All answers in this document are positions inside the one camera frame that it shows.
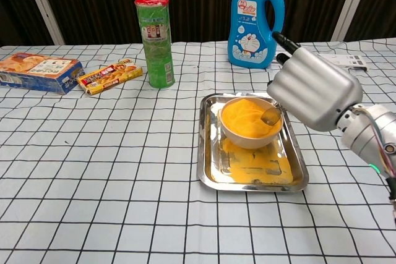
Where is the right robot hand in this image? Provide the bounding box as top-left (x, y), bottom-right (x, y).
top-left (266, 31), bottom-right (363, 132)

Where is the small metal spoon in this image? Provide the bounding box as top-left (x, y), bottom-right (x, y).
top-left (260, 106), bottom-right (284, 126)

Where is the bowl of yellow powder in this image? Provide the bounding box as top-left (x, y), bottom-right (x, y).
top-left (218, 96), bottom-right (284, 150)

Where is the rectangular steel tray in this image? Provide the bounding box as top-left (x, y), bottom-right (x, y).
top-left (197, 92), bottom-right (310, 193)

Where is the white power strip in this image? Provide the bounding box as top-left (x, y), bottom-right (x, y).
top-left (315, 53), bottom-right (369, 72)

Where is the blue detergent pump bottle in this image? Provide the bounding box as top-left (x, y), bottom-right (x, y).
top-left (227, 0), bottom-right (286, 70)

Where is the green chip can red lid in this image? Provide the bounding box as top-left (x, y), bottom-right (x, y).
top-left (134, 0), bottom-right (176, 89)

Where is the yellow curry box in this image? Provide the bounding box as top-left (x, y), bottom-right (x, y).
top-left (75, 57), bottom-right (144, 96)

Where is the orange and blue biscuit box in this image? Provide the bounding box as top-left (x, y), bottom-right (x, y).
top-left (0, 52), bottom-right (85, 95)

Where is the white metal frame post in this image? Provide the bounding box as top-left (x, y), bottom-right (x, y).
top-left (20, 0), bottom-right (65, 45)
top-left (332, 0), bottom-right (366, 41)

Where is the black arm cable with plug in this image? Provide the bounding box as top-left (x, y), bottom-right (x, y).
top-left (385, 177), bottom-right (396, 224)

